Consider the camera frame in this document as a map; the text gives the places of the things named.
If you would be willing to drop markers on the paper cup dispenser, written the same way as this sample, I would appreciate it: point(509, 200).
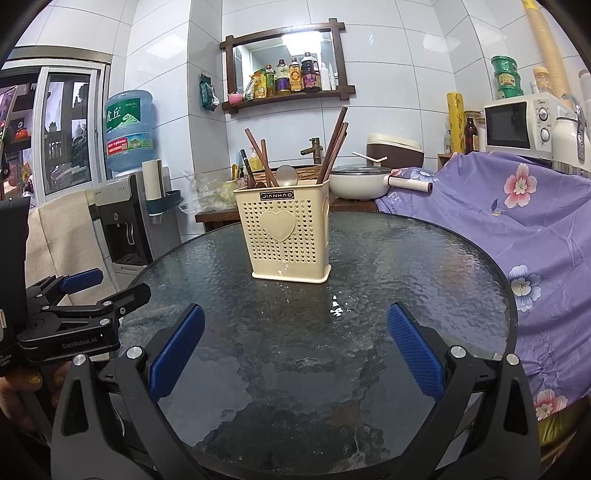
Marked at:
point(152, 184)

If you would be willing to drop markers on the white pan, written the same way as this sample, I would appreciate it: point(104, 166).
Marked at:
point(355, 187)

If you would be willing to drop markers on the person's left hand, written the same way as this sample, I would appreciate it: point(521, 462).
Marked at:
point(14, 401)

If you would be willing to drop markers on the yellow oil bottle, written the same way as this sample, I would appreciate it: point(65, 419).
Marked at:
point(295, 77)

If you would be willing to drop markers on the clear plastic bag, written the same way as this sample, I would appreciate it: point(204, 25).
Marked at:
point(207, 194)

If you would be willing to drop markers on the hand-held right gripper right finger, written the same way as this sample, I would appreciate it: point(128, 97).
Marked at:
point(415, 350)

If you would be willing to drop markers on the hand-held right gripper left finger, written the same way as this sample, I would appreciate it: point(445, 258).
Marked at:
point(175, 350)

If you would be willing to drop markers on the pink bowl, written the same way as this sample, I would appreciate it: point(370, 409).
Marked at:
point(236, 98)

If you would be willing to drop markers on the glass pan lid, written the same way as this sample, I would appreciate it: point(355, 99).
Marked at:
point(360, 170)

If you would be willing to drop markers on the yellow green snack packet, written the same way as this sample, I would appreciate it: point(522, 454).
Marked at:
point(256, 87)

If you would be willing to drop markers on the white kettle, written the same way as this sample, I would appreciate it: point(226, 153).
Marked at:
point(565, 138)

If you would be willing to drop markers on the white rice paddle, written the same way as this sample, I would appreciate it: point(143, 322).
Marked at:
point(369, 158)

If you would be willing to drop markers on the wooden framed mirror shelf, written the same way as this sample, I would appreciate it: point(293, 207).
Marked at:
point(286, 46)

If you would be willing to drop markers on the cream plastic utensil holder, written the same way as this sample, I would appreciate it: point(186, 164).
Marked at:
point(281, 230)

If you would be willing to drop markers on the brown glass bottle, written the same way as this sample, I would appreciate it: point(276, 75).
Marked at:
point(470, 136)

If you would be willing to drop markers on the metal framed window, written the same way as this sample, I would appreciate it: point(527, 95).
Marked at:
point(69, 129)

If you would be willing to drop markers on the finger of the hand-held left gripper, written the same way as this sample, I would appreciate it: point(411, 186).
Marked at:
point(83, 279)
point(115, 302)

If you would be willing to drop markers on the yellow green fabric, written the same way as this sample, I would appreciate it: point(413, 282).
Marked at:
point(561, 427)

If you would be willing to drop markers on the yellow soap pump bottle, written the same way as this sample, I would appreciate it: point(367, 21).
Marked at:
point(254, 161)

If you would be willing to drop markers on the blue water jug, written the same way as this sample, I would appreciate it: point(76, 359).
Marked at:
point(129, 134)

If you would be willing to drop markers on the woven pattern basin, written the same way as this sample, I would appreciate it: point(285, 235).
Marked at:
point(309, 174)

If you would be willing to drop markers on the brown white rice cooker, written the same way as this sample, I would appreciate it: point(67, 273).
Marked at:
point(397, 152)

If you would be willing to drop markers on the white plastic bottle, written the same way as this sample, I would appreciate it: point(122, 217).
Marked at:
point(326, 78)

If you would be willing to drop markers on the light round spoon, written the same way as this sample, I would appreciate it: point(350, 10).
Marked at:
point(287, 175)

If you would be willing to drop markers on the green hanging packet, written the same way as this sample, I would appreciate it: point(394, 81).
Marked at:
point(209, 94)

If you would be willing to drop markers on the water dispenser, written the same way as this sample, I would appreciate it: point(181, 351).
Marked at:
point(120, 212)

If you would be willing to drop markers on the yellow corrugated pipe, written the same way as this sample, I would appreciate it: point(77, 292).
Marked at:
point(549, 46)

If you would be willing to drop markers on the yellow roll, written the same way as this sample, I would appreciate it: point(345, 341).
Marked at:
point(455, 124)

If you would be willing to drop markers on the brass bamboo-style faucet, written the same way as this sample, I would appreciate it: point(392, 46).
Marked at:
point(315, 150)

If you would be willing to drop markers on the purple floral cloth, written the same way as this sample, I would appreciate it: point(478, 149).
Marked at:
point(485, 221)

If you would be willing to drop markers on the small clear bottle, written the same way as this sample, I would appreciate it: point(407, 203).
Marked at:
point(448, 144)

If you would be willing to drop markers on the green label oil bottle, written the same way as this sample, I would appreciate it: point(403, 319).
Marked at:
point(270, 83)

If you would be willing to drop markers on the wooden shelf box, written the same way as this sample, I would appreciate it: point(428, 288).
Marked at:
point(443, 159)

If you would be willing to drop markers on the dark soy sauce bottle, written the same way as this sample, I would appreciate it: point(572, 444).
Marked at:
point(310, 74)

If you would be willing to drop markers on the beige cloth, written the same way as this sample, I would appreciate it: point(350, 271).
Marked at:
point(60, 249)

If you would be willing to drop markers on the white microwave oven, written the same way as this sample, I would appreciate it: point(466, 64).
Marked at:
point(508, 124)

